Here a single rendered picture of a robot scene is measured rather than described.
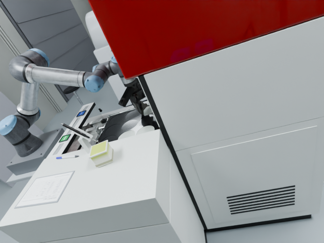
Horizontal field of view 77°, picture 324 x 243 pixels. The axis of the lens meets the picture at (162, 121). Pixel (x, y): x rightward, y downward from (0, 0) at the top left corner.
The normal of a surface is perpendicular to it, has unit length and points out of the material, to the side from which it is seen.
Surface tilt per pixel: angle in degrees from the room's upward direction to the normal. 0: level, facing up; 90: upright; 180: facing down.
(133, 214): 90
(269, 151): 90
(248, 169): 90
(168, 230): 90
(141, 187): 0
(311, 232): 0
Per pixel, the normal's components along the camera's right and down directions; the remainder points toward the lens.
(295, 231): -0.33, -0.78
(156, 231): -0.04, 0.57
